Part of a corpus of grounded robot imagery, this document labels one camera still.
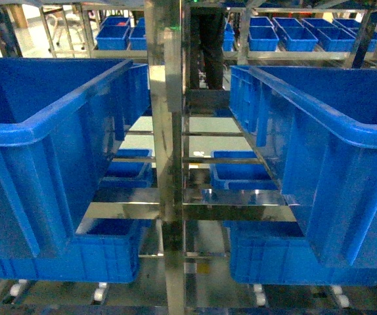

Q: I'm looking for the blue bin bottom left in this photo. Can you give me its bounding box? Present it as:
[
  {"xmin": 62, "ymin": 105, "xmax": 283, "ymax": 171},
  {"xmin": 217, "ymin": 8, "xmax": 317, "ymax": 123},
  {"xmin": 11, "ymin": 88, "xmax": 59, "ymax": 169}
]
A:
[{"xmin": 0, "ymin": 219, "xmax": 151, "ymax": 284}]

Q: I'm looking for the large blue bin right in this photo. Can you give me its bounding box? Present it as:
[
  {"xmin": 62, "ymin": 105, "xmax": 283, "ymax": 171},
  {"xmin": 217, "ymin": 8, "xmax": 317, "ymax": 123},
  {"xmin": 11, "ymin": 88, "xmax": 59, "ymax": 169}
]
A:
[{"xmin": 229, "ymin": 66, "xmax": 377, "ymax": 268}]

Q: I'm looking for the large blue bin left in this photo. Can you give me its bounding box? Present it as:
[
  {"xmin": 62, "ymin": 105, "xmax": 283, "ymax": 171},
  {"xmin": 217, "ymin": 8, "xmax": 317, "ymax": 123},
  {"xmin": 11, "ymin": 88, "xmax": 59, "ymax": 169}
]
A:
[{"xmin": 0, "ymin": 58, "xmax": 150, "ymax": 259}]

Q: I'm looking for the person in black trousers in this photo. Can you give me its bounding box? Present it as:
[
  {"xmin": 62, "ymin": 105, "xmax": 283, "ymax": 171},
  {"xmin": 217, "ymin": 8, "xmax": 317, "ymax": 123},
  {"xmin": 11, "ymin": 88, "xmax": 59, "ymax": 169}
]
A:
[{"xmin": 190, "ymin": 7, "xmax": 225, "ymax": 90}]

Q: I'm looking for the large blue bin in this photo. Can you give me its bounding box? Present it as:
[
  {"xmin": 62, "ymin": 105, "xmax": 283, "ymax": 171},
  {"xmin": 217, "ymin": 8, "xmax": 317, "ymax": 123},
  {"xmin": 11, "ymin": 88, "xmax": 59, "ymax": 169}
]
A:
[
  {"xmin": 0, "ymin": 58, "xmax": 150, "ymax": 259},
  {"xmin": 229, "ymin": 66, "xmax": 377, "ymax": 268}
]

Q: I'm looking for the blue bin bottom right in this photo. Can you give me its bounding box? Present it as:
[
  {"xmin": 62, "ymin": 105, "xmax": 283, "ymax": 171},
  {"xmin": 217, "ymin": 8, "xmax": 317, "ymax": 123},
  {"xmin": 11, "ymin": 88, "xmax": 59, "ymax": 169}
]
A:
[{"xmin": 223, "ymin": 220, "xmax": 377, "ymax": 286}]

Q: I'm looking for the steel rack centre post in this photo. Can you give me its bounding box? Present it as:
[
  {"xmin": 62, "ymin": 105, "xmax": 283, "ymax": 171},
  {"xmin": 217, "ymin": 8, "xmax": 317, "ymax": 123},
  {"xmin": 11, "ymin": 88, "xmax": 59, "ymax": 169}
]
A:
[{"xmin": 144, "ymin": 1, "xmax": 185, "ymax": 314}]

